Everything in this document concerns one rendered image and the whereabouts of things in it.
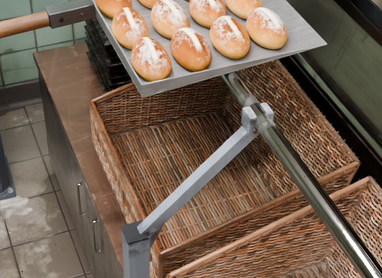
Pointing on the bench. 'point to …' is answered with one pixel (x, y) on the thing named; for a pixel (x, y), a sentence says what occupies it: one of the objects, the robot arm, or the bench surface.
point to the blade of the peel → (148, 88)
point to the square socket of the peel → (70, 12)
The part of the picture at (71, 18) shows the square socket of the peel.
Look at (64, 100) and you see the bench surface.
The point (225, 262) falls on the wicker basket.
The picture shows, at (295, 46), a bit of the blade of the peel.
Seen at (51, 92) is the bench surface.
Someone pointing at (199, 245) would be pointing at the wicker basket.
